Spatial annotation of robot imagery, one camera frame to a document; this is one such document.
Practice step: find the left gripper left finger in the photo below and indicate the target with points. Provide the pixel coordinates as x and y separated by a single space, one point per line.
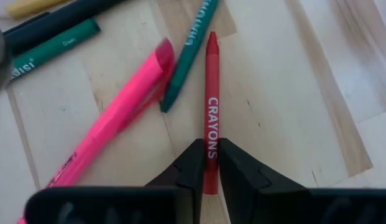
189 174

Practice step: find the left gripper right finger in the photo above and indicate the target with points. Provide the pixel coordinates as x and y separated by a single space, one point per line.
239 180

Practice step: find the red crayon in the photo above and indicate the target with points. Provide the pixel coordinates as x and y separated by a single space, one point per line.
212 93

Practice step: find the pink highlighter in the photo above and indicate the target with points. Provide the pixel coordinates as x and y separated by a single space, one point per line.
118 118

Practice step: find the green crayon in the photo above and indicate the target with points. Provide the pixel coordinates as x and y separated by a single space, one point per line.
188 56
56 46

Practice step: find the black pen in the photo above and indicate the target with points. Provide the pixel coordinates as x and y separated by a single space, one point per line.
56 21

